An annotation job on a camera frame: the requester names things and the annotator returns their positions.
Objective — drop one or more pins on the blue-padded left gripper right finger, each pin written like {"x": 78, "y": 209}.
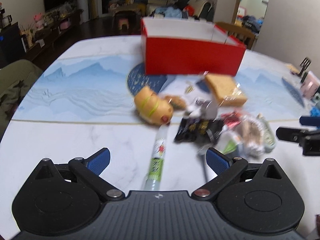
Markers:
{"x": 228, "y": 172}

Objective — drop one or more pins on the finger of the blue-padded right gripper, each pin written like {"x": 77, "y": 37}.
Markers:
{"x": 310, "y": 121}
{"x": 296, "y": 134}

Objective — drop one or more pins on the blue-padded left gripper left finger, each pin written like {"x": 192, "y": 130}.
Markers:
{"x": 88, "y": 171}

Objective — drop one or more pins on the black snack packet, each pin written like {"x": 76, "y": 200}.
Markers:
{"x": 198, "y": 130}

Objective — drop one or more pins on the red keychain charm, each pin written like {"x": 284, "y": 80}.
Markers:
{"x": 231, "y": 120}

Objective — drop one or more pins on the round silver tin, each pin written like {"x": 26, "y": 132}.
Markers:
{"x": 209, "y": 110}

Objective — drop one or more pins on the green white tube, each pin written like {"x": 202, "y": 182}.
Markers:
{"x": 153, "y": 178}

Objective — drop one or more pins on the bread slice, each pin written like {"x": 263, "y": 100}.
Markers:
{"x": 226, "y": 91}

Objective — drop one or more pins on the small fried snack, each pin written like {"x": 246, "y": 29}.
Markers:
{"x": 176, "y": 101}

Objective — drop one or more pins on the yellow chicken toy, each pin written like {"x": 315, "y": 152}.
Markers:
{"x": 152, "y": 108}

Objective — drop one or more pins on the white blue tissue packet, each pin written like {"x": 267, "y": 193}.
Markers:
{"x": 229, "y": 144}

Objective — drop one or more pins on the white tooth plush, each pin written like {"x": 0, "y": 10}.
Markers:
{"x": 197, "y": 108}

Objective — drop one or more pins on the black phone stand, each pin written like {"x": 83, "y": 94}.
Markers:
{"x": 304, "y": 65}

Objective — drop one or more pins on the blue mountain table mat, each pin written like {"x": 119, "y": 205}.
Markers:
{"x": 100, "y": 90}

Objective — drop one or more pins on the wooden chair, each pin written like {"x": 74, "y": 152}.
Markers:
{"x": 242, "y": 34}

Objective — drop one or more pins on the red cardboard box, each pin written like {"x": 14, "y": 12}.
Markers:
{"x": 180, "y": 47}

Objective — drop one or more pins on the low tv cabinet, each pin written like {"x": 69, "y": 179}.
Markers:
{"x": 14, "y": 44}

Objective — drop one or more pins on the pink stool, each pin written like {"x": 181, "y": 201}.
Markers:
{"x": 123, "y": 24}

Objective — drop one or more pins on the pink pig plush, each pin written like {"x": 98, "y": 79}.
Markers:
{"x": 39, "y": 22}

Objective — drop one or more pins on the sofa with clothes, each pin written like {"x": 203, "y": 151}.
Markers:
{"x": 182, "y": 9}

